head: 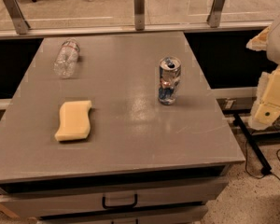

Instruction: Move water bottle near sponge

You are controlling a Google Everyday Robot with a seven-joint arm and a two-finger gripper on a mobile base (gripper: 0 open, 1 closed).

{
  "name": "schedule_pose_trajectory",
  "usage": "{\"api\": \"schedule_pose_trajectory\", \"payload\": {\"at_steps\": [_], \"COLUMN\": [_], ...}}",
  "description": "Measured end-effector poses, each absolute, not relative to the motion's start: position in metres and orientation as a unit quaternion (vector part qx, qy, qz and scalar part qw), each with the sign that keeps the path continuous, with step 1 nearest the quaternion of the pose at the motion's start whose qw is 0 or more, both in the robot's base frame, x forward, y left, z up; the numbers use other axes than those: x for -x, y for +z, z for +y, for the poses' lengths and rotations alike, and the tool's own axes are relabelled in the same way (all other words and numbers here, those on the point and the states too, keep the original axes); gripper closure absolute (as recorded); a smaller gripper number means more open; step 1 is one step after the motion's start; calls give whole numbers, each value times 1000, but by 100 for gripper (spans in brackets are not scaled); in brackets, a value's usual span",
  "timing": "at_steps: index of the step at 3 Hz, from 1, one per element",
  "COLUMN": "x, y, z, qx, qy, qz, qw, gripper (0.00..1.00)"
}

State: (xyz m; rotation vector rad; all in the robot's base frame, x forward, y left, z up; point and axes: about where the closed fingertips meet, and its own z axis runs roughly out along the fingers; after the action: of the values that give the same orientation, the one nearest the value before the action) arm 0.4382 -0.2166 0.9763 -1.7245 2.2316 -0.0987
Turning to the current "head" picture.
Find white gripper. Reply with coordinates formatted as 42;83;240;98
246;15;280;130

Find clear plastic water bottle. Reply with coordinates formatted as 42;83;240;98
53;38;80;78

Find yellow sponge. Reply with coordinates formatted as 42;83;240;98
55;100;91;142

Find black metal stand leg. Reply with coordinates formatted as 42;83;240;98
233;113;272;175

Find silver blue drink can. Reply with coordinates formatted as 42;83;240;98
158;56;181;105

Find lower grey drawer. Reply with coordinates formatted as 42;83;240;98
36;205;208;224

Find grey drawer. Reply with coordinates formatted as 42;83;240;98
36;205;208;224
0;176;228;217

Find upper grey drawer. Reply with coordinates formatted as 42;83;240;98
0;176;228;217

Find right metal bracket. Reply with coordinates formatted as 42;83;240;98
207;0;226;28

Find metal bracket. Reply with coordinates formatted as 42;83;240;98
133;0;145;31
207;0;226;28
3;0;30;35

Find black floor cable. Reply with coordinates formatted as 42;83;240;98
244;137;280;191

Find middle metal bracket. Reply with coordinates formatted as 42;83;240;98
133;0;145;31

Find black drawer handle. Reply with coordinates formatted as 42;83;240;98
102;194;138;210

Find left metal bracket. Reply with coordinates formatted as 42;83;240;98
3;0;30;35

